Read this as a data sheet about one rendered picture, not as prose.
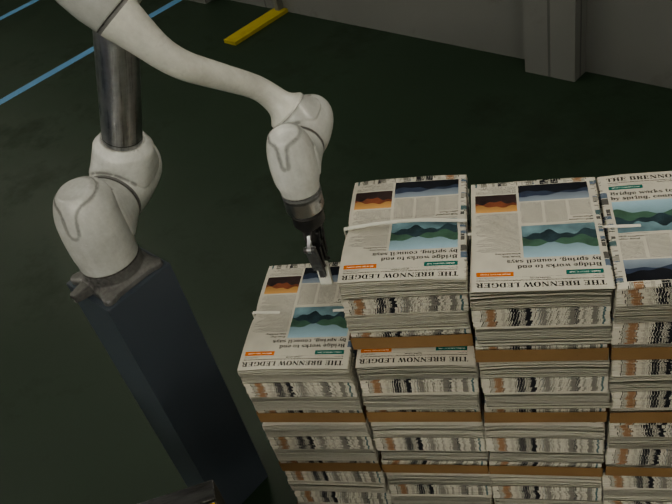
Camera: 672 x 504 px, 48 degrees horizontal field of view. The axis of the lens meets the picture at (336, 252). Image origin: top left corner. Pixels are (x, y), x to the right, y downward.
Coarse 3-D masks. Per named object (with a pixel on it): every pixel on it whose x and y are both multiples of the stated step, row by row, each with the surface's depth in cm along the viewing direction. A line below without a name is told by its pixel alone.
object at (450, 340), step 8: (408, 336) 176; (416, 336) 175; (424, 336) 175; (432, 336) 175; (440, 336) 174; (448, 336) 174; (456, 336) 174; (464, 336) 173; (352, 344) 180; (360, 344) 180; (368, 344) 180; (376, 344) 179; (384, 344) 179; (392, 344) 178; (400, 344) 178; (408, 344) 178; (416, 344) 177; (424, 344) 177; (432, 344) 177; (440, 344) 176; (448, 344) 176; (456, 344) 176; (464, 344) 175; (472, 344) 175
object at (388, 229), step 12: (408, 216) 180; (420, 216) 179; (432, 216) 178; (444, 216) 177; (456, 216) 176; (360, 228) 180; (372, 228) 179; (384, 228) 178; (396, 228) 178; (408, 228) 177; (420, 228) 176; (432, 228) 175; (444, 228) 174; (456, 228) 173; (468, 228) 180
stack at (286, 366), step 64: (256, 320) 197; (320, 320) 192; (256, 384) 189; (320, 384) 184; (384, 384) 183; (448, 384) 179; (512, 384) 176; (576, 384) 173; (640, 384) 170; (320, 448) 204; (384, 448) 199; (448, 448) 196; (512, 448) 192; (576, 448) 187; (640, 448) 186
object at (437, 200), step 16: (432, 176) 190; (448, 176) 188; (464, 176) 187; (368, 192) 189; (384, 192) 188; (400, 192) 187; (416, 192) 186; (432, 192) 185; (448, 192) 183; (464, 192) 182; (352, 208) 186; (368, 208) 185; (384, 208) 184; (400, 208) 182; (416, 208) 181; (432, 208) 180; (448, 208) 179; (464, 208) 178
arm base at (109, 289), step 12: (144, 252) 196; (132, 264) 188; (144, 264) 192; (156, 264) 192; (72, 276) 195; (84, 276) 189; (108, 276) 186; (120, 276) 187; (132, 276) 189; (144, 276) 191; (84, 288) 188; (96, 288) 188; (108, 288) 187; (120, 288) 187; (108, 300) 185
